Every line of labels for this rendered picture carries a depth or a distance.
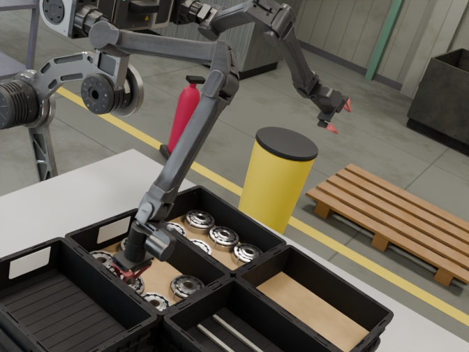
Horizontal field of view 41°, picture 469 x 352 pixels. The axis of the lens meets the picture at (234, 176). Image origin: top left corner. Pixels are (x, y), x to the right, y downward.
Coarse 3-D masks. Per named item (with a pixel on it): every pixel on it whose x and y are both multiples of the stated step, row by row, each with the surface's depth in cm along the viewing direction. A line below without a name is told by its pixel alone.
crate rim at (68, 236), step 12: (120, 216) 191; (84, 228) 181; (72, 240) 174; (180, 240) 188; (84, 252) 171; (96, 264) 168; (216, 264) 182; (228, 276) 179; (132, 288) 163; (204, 288) 171; (144, 300) 161; (180, 300) 164; (156, 312) 158; (168, 312) 159
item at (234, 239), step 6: (216, 228) 212; (222, 228) 213; (228, 228) 213; (210, 234) 207; (216, 234) 208; (234, 234) 211; (216, 240) 205; (222, 240) 206; (228, 240) 207; (234, 240) 208
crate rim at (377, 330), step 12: (276, 252) 196; (300, 252) 199; (240, 276) 180; (336, 276) 193; (252, 288) 176; (372, 300) 187; (288, 312) 172; (300, 324) 169; (384, 324) 178; (372, 336) 172; (336, 348) 164; (360, 348) 166
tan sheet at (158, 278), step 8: (104, 248) 191; (112, 248) 192; (152, 264) 191; (160, 264) 192; (168, 264) 193; (136, 272) 185; (144, 272) 186; (152, 272) 187; (160, 272) 188; (168, 272) 189; (176, 272) 190; (144, 280) 183; (152, 280) 184; (160, 280) 185; (168, 280) 186; (144, 288) 180; (152, 288) 181; (160, 288) 182; (168, 288) 183; (168, 296) 180
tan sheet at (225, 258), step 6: (174, 222) 214; (180, 222) 215; (186, 228) 212; (186, 234) 209; (192, 234) 210; (198, 234) 211; (204, 240) 209; (210, 246) 207; (216, 252) 205; (222, 252) 206; (228, 252) 206; (216, 258) 202; (222, 258) 202; (228, 258) 203; (228, 264) 201; (234, 264) 202
